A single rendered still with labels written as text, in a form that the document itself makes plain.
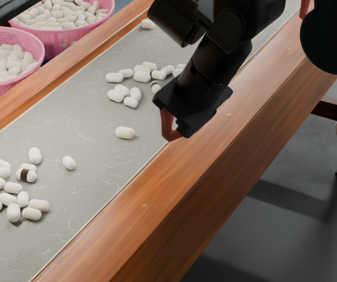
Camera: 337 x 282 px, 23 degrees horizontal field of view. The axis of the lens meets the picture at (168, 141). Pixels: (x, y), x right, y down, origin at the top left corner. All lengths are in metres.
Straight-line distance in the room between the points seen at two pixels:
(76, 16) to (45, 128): 0.48
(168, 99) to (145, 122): 0.58
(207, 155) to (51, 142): 0.30
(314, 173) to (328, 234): 0.30
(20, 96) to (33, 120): 0.06
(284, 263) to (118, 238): 1.15
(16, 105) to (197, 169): 0.41
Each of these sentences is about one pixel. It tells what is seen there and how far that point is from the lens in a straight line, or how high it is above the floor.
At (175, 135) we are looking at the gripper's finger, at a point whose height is 1.01.
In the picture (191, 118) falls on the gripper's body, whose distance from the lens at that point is 1.01.
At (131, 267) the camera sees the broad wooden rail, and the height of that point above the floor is 0.75.
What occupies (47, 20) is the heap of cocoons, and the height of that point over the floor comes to 0.73.
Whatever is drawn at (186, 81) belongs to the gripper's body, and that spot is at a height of 1.11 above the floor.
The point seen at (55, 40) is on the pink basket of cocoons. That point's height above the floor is 0.74.
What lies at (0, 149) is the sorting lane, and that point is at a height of 0.74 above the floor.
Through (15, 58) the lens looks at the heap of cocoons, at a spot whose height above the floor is 0.74.
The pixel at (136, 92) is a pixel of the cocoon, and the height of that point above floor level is 0.76.
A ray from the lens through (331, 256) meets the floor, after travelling 2.42.
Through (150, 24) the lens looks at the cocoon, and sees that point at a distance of 1.92.
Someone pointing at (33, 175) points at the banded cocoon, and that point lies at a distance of 1.45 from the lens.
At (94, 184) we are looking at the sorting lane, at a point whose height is 0.74.
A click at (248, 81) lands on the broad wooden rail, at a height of 0.77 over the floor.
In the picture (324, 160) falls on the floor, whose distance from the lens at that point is 2.79.
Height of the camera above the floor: 1.62
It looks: 35 degrees down
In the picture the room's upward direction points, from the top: straight up
